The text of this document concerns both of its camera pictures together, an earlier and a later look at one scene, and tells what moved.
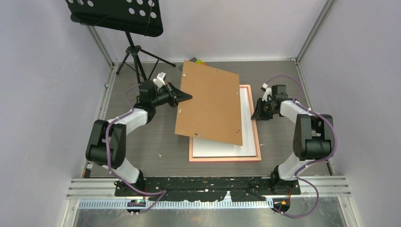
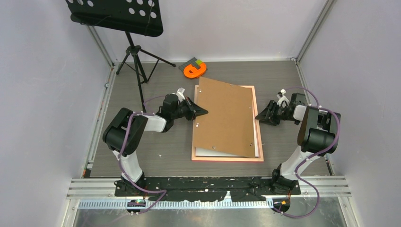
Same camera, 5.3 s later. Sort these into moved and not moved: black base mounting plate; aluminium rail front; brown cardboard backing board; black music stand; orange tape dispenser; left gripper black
Moved: left gripper black; brown cardboard backing board; orange tape dispenser
Not moved: aluminium rail front; black base mounting plate; black music stand
